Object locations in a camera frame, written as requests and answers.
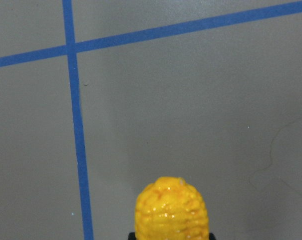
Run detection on yellow corn cob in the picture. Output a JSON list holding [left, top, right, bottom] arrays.
[[134, 176, 210, 240]]

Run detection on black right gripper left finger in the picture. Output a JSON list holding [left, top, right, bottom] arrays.
[[128, 232, 136, 240]]

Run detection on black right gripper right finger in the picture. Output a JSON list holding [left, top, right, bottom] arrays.
[[209, 232, 216, 240]]

